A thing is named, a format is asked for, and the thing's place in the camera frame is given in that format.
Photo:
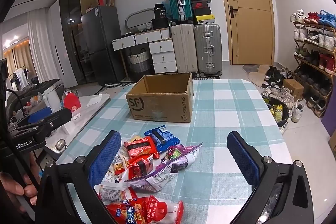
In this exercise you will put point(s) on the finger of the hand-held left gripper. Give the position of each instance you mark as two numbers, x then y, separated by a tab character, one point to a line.
39	114
59	117

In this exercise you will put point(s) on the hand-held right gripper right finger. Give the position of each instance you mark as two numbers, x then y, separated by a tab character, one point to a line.
242	158

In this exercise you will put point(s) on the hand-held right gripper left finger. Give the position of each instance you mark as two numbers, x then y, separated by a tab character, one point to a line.
105	158

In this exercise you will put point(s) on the white orange-print snack packet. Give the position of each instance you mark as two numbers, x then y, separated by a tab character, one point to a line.
115	192
119	165

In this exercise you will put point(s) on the shiny red snack packet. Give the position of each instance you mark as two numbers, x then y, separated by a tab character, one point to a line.
140	165

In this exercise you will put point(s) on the red black-label snack packet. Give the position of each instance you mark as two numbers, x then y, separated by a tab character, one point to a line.
141	148

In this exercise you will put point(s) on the purple snack packet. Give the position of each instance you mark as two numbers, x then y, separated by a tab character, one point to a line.
157	180
179	158

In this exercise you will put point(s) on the red white snack packet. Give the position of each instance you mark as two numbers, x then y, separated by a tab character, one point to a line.
126	213

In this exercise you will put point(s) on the blue snack packet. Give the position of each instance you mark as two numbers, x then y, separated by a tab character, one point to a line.
162	136

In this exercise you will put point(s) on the brown cardboard box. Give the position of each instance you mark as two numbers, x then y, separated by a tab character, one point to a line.
157	106

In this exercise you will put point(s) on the red clear toy packet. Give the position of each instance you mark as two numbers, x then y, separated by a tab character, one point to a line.
158	209

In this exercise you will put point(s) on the person's left hand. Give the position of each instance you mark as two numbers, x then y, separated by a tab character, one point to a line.
15	184

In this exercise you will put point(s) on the white kettle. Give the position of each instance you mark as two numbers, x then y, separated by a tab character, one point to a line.
52	100

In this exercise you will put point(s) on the red gift box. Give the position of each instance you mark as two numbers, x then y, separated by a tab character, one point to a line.
71	103

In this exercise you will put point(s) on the grey cushioned chair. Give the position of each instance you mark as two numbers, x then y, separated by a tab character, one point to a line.
26	92

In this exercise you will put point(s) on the small silver metal object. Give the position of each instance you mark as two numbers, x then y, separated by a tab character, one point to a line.
59	145

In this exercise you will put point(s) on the white side table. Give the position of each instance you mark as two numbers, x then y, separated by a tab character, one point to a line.
89	109

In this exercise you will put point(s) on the white paper napkin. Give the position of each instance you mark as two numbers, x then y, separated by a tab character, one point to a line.
94	100

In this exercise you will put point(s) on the clothes rack with garments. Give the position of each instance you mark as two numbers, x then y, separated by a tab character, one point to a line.
19	77

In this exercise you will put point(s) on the black-lined trash bin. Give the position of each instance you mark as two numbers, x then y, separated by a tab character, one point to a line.
278	111

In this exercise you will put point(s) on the beige lit curtain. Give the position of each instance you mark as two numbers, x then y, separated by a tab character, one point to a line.
15	58

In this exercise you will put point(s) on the black white patterned rug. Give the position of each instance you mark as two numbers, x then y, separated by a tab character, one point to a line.
115	87

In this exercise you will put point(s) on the white wardrobe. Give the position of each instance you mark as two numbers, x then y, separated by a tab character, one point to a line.
56	43

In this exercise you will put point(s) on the pile of scattered shoes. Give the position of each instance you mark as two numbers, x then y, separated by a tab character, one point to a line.
278	92

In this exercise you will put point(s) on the beige grey door mat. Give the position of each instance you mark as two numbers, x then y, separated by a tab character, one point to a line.
256	77

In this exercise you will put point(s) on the small cardboard box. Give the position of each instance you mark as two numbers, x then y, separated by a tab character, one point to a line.
294	87

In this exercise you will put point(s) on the dark grey fridge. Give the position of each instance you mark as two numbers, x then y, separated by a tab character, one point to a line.
105	43

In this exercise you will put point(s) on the dark glass cabinet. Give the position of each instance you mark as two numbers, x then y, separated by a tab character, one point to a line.
72	29

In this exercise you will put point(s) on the purple bag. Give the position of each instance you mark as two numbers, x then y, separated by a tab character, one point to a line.
329	124

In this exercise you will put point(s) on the woven laundry basket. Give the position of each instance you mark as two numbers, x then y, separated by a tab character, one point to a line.
138	62

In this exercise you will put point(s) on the silver suitcase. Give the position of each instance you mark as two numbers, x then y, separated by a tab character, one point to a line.
208	48

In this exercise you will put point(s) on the wooden shoe rack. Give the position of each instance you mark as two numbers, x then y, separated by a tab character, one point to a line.
315	65

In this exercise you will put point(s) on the white drawer desk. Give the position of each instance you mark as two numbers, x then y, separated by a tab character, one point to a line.
162	56

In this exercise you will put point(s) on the beige suitcase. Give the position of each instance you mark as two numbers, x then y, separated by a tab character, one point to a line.
183	48

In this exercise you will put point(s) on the wooden door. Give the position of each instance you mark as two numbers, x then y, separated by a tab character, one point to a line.
246	29

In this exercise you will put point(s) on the black storage crate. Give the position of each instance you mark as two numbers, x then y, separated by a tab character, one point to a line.
160	23

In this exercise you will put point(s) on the shoe rack with shoes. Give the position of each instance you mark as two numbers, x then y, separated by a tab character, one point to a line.
325	40

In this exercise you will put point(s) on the black paper bag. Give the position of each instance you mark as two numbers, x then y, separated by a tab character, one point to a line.
160	11

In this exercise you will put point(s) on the red black shoe box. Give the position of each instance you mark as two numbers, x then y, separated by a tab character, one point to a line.
200	5

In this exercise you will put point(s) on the teal suitcase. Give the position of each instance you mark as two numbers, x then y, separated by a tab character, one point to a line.
179	2

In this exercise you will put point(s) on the grey curved metal frame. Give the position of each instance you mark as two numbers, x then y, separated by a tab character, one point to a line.
135	14

